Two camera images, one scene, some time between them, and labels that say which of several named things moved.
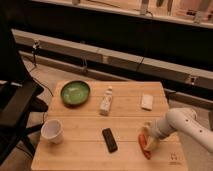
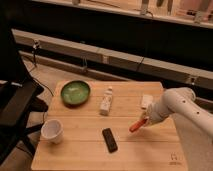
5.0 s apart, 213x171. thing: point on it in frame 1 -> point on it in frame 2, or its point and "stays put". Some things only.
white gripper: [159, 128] -> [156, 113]
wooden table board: [102, 122] stays put
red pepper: [142, 140] -> [137, 125]
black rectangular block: [109, 140] stays put
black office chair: [20, 93] stays put
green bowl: [75, 93] stays put
